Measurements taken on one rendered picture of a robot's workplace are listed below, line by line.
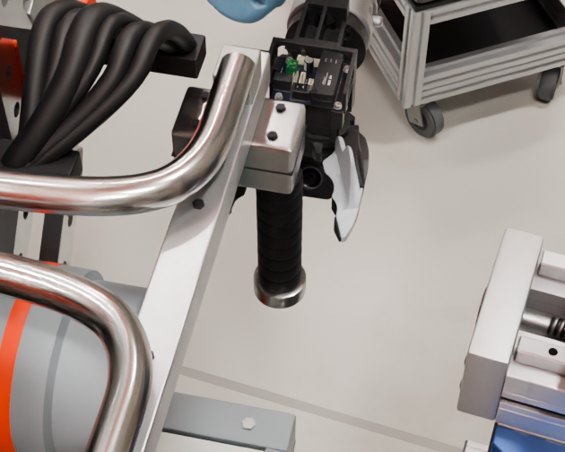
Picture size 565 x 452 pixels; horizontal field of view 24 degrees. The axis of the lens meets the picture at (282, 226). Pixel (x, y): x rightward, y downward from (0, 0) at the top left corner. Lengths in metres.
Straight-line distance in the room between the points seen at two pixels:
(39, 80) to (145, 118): 1.38
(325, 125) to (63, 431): 0.34
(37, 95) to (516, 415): 0.48
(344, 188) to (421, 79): 1.08
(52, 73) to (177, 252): 0.15
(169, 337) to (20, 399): 0.14
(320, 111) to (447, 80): 1.09
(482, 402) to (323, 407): 0.83
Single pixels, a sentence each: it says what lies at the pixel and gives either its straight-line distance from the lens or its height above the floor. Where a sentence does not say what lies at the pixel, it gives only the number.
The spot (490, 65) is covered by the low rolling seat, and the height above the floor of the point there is 0.14.
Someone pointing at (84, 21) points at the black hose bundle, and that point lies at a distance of 0.88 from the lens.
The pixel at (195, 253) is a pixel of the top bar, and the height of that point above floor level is 0.98.
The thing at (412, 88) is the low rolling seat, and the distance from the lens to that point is 2.12.
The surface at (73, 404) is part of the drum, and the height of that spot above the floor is 0.89.
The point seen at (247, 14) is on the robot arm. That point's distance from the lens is 1.04.
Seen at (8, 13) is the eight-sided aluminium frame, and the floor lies 1.00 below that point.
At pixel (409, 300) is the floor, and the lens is 2.02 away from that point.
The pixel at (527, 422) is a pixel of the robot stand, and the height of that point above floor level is 0.70.
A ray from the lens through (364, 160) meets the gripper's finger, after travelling 1.07.
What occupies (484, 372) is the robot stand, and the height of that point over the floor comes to 0.75.
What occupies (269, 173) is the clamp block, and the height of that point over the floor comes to 0.92.
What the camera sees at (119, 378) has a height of 1.01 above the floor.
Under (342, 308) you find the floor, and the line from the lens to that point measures 2.00.
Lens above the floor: 1.64
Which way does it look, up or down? 51 degrees down
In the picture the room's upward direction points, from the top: straight up
